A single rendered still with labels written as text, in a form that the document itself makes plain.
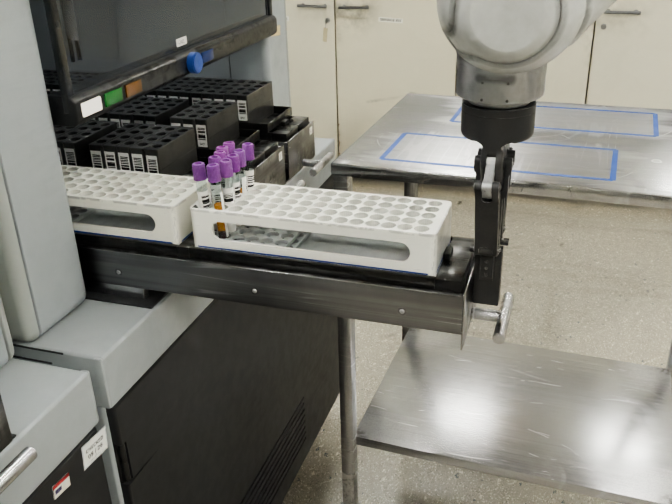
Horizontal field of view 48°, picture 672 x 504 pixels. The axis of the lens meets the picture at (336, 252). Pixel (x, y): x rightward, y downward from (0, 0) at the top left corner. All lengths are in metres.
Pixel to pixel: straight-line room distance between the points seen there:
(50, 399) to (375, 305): 0.36
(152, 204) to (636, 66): 2.45
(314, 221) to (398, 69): 2.41
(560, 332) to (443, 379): 0.80
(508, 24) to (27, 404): 0.59
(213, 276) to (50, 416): 0.24
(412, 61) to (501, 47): 2.66
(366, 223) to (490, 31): 0.35
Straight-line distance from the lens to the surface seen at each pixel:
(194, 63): 1.12
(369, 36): 3.23
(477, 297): 0.88
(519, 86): 0.76
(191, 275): 0.92
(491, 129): 0.77
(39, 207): 0.91
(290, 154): 1.33
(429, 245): 0.81
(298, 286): 0.86
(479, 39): 0.55
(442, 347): 1.69
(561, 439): 1.48
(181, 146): 1.14
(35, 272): 0.92
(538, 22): 0.54
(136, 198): 0.96
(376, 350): 2.18
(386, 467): 1.80
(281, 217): 0.86
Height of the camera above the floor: 1.20
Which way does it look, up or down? 26 degrees down
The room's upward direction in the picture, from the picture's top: 2 degrees counter-clockwise
